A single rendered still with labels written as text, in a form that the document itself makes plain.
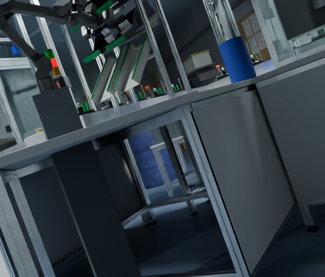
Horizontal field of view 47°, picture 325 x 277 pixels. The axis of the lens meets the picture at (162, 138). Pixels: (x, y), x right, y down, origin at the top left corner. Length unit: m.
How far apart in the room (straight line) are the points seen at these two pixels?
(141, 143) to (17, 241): 4.28
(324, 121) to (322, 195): 0.37
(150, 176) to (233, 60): 3.32
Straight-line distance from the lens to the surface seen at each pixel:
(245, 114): 1.80
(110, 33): 1.71
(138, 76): 1.63
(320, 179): 2.04
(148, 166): 5.33
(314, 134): 1.98
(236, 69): 2.30
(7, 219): 1.12
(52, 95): 1.50
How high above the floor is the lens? 0.79
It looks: 2 degrees down
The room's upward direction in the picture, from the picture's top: 20 degrees counter-clockwise
